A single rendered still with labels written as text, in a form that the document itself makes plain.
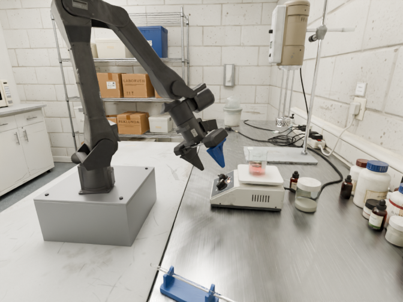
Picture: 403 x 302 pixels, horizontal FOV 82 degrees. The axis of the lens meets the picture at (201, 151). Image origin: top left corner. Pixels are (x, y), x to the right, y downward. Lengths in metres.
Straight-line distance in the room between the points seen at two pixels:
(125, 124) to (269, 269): 2.62
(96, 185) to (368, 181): 0.69
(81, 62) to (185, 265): 0.44
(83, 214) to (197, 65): 2.69
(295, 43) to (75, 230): 0.94
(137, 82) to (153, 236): 2.44
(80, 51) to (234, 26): 2.68
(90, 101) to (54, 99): 3.33
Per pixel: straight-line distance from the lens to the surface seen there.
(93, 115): 0.53
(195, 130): 0.61
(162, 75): 0.58
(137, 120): 2.88
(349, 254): 0.61
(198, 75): 3.08
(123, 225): 0.54
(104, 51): 2.99
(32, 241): 0.68
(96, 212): 0.55
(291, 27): 1.04
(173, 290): 0.46
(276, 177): 0.68
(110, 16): 0.55
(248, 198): 0.65
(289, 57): 1.03
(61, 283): 0.54
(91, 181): 0.56
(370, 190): 0.78
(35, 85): 4.00
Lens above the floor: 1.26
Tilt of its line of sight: 18 degrees down
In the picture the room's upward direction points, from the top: straight up
